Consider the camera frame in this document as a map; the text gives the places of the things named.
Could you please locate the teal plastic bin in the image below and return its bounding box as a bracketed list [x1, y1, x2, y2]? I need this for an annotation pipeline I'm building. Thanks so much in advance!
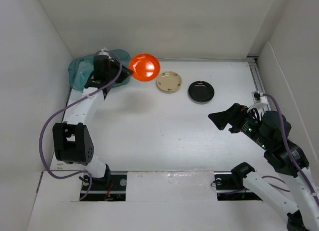
[68, 49, 132, 92]

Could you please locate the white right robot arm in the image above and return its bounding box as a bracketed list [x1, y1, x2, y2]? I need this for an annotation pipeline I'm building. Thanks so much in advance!
[208, 103, 319, 231]

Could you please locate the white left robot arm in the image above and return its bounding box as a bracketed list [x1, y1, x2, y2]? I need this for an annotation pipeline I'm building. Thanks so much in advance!
[52, 50, 133, 189]

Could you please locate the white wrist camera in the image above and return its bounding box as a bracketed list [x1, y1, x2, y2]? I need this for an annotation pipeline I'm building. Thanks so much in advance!
[96, 47, 111, 57]
[248, 91, 268, 112]

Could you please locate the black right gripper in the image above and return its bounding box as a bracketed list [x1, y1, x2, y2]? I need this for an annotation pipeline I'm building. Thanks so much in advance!
[208, 101, 271, 149]

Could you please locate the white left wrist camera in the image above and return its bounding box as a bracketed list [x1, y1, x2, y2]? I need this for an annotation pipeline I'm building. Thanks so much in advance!
[96, 47, 111, 57]

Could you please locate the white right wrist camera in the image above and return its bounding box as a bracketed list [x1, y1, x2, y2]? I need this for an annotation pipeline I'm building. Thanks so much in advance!
[248, 91, 268, 112]

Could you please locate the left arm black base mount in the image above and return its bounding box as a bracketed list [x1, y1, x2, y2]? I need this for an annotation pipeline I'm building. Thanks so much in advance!
[79, 166, 128, 202]

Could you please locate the beige floral plate back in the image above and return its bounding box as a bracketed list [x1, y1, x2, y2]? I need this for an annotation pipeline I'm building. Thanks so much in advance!
[156, 71, 182, 93]

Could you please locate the black plate back right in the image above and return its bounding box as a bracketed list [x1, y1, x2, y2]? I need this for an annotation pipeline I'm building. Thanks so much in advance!
[188, 81, 215, 103]

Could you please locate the orange plate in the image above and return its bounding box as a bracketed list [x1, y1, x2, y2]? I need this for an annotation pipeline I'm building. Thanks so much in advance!
[129, 53, 160, 82]

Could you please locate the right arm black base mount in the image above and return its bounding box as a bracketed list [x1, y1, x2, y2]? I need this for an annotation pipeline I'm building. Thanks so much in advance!
[211, 162, 261, 201]

